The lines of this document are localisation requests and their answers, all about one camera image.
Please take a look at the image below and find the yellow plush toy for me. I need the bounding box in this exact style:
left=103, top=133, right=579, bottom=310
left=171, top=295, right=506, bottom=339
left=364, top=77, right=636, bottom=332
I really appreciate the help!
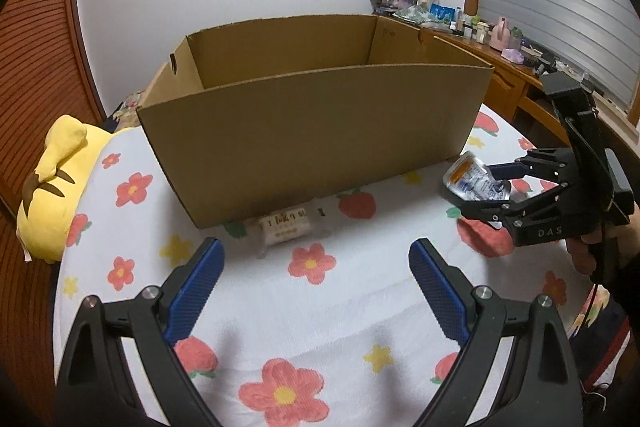
left=15, top=114, right=146, bottom=264

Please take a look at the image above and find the slatted wooden wardrobe door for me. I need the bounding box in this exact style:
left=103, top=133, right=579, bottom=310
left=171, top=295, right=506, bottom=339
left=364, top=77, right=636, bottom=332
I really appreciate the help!
left=0, top=0, right=108, bottom=218

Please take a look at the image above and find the clear pack of brown crackers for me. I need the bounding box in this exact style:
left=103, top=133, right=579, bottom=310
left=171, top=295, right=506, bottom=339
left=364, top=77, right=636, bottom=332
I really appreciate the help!
left=256, top=206, right=332, bottom=260

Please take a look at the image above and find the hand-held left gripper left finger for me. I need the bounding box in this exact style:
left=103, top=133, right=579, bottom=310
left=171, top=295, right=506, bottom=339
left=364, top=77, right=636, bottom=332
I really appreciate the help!
left=54, top=237, right=226, bottom=427

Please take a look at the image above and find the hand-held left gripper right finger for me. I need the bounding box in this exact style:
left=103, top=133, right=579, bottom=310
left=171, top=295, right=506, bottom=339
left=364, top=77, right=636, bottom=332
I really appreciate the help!
left=408, top=238, right=586, bottom=427

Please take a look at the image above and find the wooden cabinet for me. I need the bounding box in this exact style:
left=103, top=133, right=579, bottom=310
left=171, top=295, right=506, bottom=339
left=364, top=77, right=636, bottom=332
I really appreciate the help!
left=435, top=32, right=571, bottom=142

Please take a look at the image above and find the person's right forearm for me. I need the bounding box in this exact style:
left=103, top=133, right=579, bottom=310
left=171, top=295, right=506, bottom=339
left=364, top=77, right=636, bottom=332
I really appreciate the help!
left=567, top=257, right=640, bottom=413

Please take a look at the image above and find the silver packet with orange stripe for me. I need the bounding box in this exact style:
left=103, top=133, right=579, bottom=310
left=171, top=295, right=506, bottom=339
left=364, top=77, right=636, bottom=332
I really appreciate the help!
left=441, top=152, right=512, bottom=204

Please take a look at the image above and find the brown cardboard box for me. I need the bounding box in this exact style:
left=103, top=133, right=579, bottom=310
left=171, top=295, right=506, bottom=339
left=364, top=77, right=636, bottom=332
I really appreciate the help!
left=136, top=13, right=495, bottom=230

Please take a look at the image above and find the person's right hand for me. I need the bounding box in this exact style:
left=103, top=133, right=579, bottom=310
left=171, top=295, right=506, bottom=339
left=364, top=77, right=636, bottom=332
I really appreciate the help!
left=565, top=202, right=640, bottom=279

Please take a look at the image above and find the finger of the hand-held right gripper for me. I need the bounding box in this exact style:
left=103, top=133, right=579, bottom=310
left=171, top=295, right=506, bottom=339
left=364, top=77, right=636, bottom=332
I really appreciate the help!
left=487, top=148, right=580, bottom=182
left=452, top=184, right=573, bottom=228

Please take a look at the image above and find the pink kettle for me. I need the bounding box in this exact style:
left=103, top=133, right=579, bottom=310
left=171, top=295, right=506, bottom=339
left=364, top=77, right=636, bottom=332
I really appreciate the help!
left=489, top=18, right=512, bottom=51

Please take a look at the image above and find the white floral printed blanket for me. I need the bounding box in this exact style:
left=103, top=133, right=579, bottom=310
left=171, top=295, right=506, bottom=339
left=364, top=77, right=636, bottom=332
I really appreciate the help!
left=50, top=104, right=631, bottom=427

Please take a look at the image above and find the pile of bottles and boxes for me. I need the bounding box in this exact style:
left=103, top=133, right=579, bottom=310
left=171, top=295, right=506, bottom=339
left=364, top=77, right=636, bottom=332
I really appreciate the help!
left=369, top=0, right=501, bottom=45

